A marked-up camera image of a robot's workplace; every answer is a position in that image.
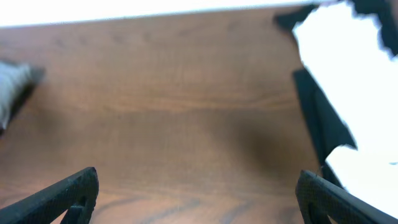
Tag white shirt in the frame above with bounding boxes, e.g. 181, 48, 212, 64
293, 1, 397, 217

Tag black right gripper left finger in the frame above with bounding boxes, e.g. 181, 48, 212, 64
1, 167, 99, 224

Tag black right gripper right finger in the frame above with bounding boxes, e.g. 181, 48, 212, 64
295, 170, 397, 224

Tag khaki shorts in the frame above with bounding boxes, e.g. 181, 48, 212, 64
1, 60, 45, 134

